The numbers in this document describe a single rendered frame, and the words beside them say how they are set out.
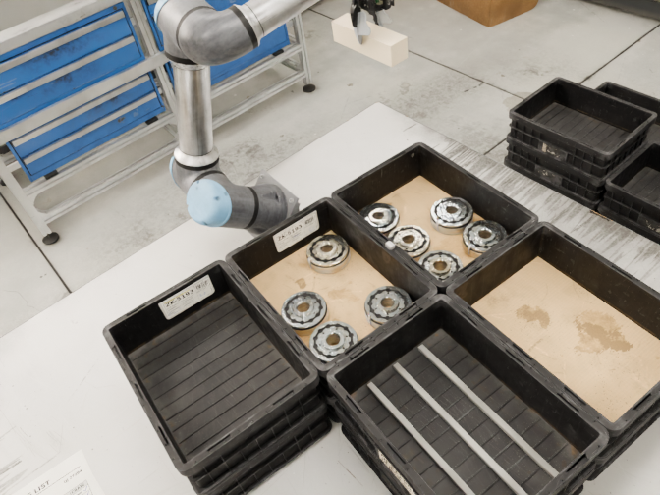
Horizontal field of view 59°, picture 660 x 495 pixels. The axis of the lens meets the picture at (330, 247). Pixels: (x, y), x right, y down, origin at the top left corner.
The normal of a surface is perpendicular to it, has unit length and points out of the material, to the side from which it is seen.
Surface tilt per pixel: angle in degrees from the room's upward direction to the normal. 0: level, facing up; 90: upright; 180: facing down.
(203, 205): 51
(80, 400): 0
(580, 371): 0
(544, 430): 0
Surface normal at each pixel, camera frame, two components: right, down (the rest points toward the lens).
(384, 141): -0.13, -0.67
